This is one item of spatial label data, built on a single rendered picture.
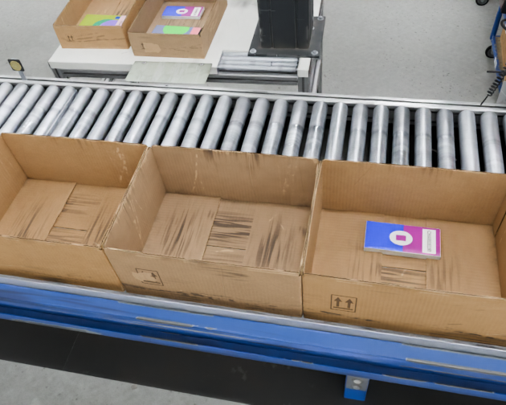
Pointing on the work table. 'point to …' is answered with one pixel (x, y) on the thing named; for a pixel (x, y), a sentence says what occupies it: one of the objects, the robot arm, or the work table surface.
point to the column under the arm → (287, 30)
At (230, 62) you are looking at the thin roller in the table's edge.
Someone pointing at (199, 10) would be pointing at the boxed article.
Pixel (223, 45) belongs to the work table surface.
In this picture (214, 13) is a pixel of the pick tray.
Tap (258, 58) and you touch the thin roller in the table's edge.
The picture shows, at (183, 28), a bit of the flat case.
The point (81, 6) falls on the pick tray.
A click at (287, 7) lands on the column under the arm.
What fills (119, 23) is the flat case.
